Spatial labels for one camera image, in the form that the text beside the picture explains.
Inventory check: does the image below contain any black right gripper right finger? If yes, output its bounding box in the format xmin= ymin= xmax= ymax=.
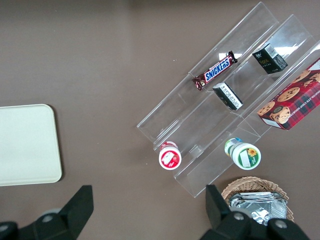
xmin=199 ymin=184 xmax=311 ymax=240

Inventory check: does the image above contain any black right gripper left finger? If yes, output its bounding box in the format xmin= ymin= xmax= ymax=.
xmin=0 ymin=184 xmax=95 ymax=240

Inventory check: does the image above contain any foil wrapped sandwich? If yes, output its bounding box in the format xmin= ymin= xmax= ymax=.
xmin=229 ymin=191 xmax=288 ymax=227

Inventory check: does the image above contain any woven wicker basket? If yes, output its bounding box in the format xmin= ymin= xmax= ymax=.
xmin=221 ymin=176 xmax=295 ymax=224

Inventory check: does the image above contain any cream plastic tray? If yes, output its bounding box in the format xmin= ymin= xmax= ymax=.
xmin=0 ymin=103 xmax=63 ymax=187

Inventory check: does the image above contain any green sunflower yogurt cup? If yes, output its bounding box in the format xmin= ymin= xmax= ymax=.
xmin=224 ymin=137 xmax=263 ymax=171

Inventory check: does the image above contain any red strawberry yogurt cup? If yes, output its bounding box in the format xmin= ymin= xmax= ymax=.
xmin=158 ymin=140 xmax=182 ymax=171

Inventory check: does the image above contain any clear acrylic stepped shelf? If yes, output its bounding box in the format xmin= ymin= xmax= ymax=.
xmin=136 ymin=1 xmax=320 ymax=199

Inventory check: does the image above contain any black box with white label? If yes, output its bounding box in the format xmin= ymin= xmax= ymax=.
xmin=212 ymin=82 xmax=244 ymax=111

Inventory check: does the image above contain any red tartan cookie box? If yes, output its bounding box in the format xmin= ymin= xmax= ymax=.
xmin=256 ymin=57 xmax=320 ymax=131

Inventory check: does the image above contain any Snickers chocolate bar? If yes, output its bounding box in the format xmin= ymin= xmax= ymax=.
xmin=191 ymin=50 xmax=238 ymax=92

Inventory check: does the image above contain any black box with gold print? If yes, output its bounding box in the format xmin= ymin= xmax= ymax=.
xmin=252 ymin=42 xmax=289 ymax=75

